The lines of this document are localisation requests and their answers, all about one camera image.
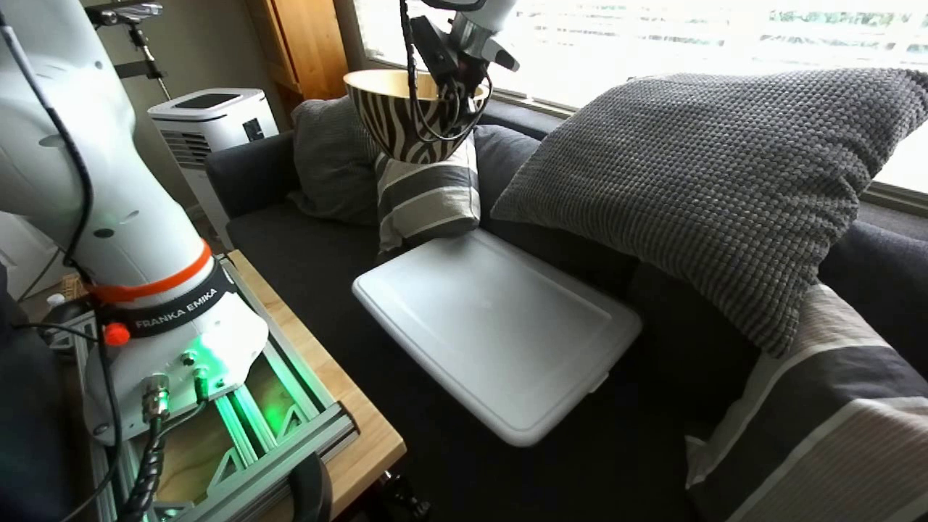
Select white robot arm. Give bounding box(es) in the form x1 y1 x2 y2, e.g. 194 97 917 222
0 0 269 444

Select white window blinds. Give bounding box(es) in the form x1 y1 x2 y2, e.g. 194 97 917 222
352 0 928 198

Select grey knitted pillow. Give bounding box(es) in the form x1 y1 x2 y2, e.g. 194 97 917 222
494 69 928 358

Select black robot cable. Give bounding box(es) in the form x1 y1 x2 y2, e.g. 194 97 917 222
397 0 495 148

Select green aluminium base frame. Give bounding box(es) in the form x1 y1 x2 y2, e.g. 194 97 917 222
91 335 358 522

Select large striped pillow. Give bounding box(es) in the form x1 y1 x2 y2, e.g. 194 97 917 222
685 285 928 522

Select dark grey plain pillow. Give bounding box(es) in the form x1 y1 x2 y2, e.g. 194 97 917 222
292 97 378 226

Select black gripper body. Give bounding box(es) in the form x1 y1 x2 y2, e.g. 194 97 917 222
416 13 495 97

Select white air purifier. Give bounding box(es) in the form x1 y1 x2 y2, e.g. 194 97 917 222
149 88 279 232

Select small striped pillow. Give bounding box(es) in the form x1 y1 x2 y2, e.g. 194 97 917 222
375 139 481 256

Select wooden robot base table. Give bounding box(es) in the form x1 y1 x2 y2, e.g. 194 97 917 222
39 246 408 522

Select wooden cabinet door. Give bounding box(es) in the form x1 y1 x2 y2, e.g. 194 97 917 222
249 0 349 98

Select wooden zebra-striped bowl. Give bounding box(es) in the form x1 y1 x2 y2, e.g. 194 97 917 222
346 69 490 164

